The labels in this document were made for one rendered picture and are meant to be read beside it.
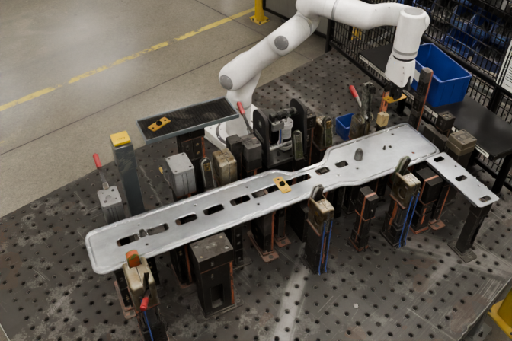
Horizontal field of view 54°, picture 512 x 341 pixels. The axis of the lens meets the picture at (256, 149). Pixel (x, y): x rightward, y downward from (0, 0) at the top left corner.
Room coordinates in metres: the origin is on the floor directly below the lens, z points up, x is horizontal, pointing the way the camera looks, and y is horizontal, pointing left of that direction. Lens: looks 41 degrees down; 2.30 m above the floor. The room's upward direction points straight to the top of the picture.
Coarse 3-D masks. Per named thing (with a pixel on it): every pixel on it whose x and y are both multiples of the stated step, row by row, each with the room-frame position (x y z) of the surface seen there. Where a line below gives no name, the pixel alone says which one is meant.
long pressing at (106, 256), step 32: (352, 160) 1.45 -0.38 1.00; (384, 160) 1.45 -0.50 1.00; (416, 160) 1.46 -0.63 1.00; (224, 192) 1.28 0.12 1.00; (288, 192) 1.28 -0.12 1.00; (128, 224) 1.13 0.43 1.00; (160, 224) 1.13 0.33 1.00; (192, 224) 1.13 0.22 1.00; (224, 224) 1.13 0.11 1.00; (96, 256) 0.99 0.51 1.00
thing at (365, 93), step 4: (364, 84) 1.66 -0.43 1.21; (368, 84) 1.67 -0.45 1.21; (372, 84) 1.66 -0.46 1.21; (364, 88) 1.65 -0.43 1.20; (368, 88) 1.65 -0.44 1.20; (372, 88) 1.63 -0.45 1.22; (364, 92) 1.65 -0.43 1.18; (368, 92) 1.66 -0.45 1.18; (372, 92) 1.63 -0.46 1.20; (364, 96) 1.65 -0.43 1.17; (368, 96) 1.66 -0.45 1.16; (364, 100) 1.64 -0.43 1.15; (368, 100) 1.66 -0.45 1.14; (364, 104) 1.64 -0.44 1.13; (368, 104) 1.66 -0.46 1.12; (364, 108) 1.64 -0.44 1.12; (368, 108) 1.66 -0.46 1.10; (364, 112) 1.64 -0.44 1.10; (368, 112) 1.65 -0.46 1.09; (364, 116) 1.63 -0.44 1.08; (368, 116) 1.65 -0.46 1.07; (364, 120) 1.63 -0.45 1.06; (368, 120) 1.64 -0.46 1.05
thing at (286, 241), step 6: (276, 186) 1.32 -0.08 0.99; (282, 210) 1.30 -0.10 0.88; (276, 216) 1.31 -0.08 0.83; (282, 216) 1.30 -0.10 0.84; (276, 222) 1.31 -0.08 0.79; (282, 222) 1.30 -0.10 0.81; (276, 228) 1.31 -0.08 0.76; (282, 228) 1.30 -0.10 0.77; (276, 234) 1.32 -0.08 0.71; (282, 234) 1.30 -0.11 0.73; (276, 240) 1.30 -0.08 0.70; (282, 240) 1.30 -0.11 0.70; (288, 240) 1.30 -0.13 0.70; (282, 246) 1.27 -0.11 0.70
